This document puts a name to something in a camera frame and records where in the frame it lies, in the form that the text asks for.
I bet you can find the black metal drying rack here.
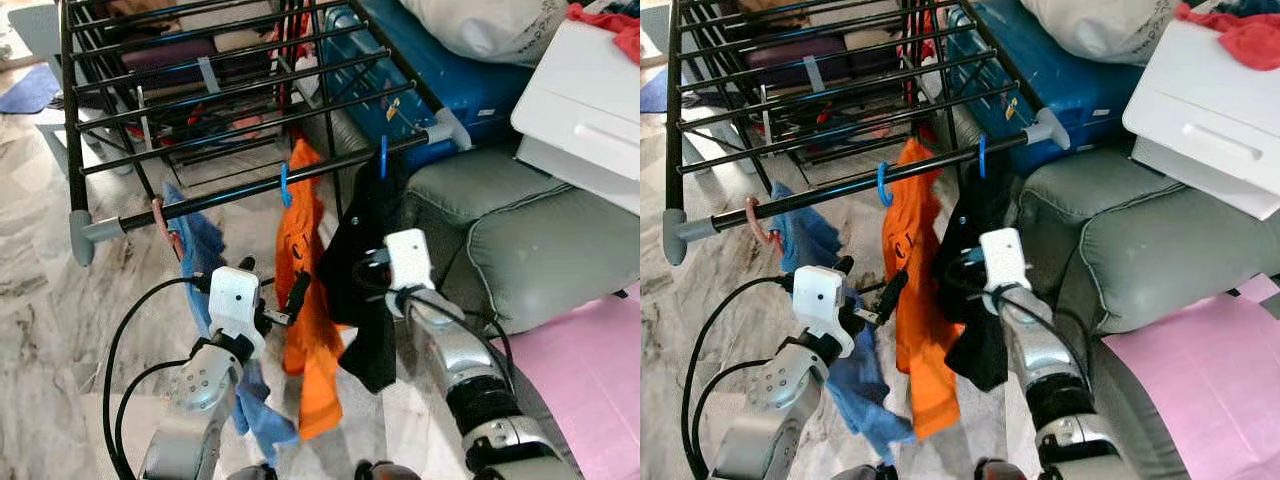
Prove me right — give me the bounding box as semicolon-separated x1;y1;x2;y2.
660;0;1071;266
58;0;471;266

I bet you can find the blue floor rug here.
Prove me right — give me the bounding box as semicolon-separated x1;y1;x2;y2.
640;65;666;114
0;62;61;114

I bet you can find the purple storage bag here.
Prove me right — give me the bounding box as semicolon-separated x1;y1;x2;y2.
745;35;861;76
120;38;276;93

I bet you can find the white pillow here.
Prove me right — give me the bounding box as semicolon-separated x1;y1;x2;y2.
1020;0;1186;66
398;0;571;66

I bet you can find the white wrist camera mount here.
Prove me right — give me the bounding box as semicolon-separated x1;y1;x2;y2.
207;265;266;359
792;265;856;359
385;228;436;311
980;228;1031;311

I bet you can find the white drawer cabinet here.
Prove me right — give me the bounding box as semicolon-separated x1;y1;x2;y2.
510;15;641;216
1122;15;1280;221

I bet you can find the silver black robot right leg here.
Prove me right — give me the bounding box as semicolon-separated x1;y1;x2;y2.
972;456;1036;480
353;458;423;480

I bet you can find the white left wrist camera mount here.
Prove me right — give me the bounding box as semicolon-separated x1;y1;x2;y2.
792;265;856;359
207;265;266;359

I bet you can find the blue shirt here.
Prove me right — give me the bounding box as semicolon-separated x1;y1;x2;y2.
160;185;299;466
768;182;916;466

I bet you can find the pink plastic hanger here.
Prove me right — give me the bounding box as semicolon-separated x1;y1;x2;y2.
150;197;186;261
745;197;783;251

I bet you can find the red cloth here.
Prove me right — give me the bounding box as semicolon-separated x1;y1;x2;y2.
1172;0;1280;71
565;0;641;63

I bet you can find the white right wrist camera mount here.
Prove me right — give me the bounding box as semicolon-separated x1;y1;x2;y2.
385;228;436;311
980;228;1031;311

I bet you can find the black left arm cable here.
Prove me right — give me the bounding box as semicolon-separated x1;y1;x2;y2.
692;358;776;480
680;275;796;480
112;358;196;480
100;275;216;480

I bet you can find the grey leather sofa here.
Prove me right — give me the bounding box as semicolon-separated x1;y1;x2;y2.
330;105;641;480
950;105;1280;480

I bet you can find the blue hard suitcase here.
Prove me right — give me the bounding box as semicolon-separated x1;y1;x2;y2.
320;0;536;166
940;0;1146;176

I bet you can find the pink foam mat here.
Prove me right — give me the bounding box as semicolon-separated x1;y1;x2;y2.
495;285;641;480
1100;272;1280;480

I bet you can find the orange shirt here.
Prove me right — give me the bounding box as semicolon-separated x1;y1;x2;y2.
275;138;346;441
882;138;966;441

